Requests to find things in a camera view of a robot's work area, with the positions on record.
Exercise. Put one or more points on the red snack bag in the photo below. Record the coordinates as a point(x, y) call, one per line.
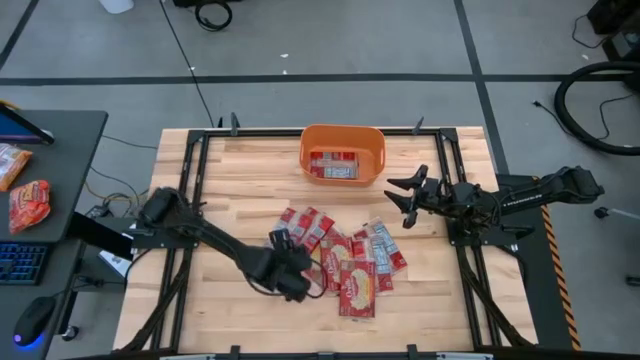
point(29, 206)

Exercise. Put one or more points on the black computer mouse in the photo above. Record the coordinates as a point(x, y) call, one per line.
point(34, 320)

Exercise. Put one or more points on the black backlit keyboard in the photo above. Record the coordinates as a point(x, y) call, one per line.
point(22, 262)

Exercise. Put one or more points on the orange plastic basket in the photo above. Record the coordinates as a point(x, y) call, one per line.
point(370, 145)

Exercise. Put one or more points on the orange snack bag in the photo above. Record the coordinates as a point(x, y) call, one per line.
point(11, 165)

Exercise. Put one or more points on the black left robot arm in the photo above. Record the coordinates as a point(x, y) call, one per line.
point(220, 240)

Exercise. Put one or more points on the white container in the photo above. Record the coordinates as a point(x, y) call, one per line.
point(116, 5)

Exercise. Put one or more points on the black equipment box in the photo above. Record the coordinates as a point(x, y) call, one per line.
point(620, 25)

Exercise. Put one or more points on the black office desk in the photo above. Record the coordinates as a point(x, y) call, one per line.
point(65, 165)

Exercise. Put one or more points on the black desk caster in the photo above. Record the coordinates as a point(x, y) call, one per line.
point(70, 333)

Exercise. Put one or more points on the red Orville popcorn bag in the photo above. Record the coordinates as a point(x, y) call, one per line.
point(357, 290)
point(336, 260)
point(317, 231)
point(297, 222)
point(334, 158)
point(387, 240)
point(381, 265)
point(335, 173)

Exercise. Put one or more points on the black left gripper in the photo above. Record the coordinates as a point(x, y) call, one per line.
point(285, 267)

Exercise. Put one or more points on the open laptop screen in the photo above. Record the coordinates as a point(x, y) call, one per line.
point(20, 131)

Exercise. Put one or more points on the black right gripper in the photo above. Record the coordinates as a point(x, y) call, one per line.
point(432, 195)

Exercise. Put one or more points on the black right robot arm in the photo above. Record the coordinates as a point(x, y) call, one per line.
point(540, 195)

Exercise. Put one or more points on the black aluminium rig frame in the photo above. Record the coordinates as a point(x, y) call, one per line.
point(200, 150)

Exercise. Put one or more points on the black base with hazard stripe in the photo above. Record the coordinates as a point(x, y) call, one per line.
point(545, 280)

